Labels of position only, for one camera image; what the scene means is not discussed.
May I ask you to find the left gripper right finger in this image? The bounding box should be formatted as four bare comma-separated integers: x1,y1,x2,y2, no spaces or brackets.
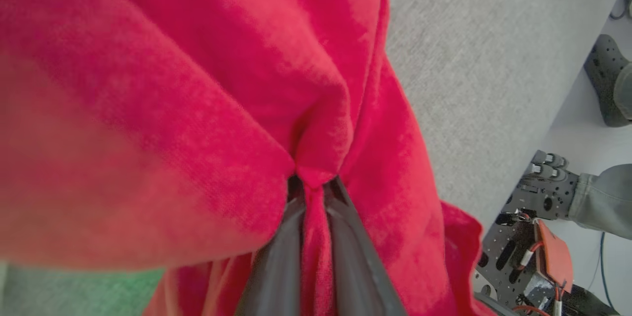
323,175,408,316

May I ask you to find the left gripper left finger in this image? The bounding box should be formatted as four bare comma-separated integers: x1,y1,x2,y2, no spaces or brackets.
236,176,307,316

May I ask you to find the red basketball jersey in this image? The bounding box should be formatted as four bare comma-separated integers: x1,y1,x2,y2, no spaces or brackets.
0,0,497,316

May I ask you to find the orange flat pad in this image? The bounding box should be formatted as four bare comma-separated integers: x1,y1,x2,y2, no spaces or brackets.
535,219,574,293

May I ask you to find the grey trouser leg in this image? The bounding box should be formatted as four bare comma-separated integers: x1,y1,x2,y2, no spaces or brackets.
568,163,632,240

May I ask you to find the thin blue cable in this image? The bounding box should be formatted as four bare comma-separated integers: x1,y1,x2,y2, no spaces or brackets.
589,231,614,309

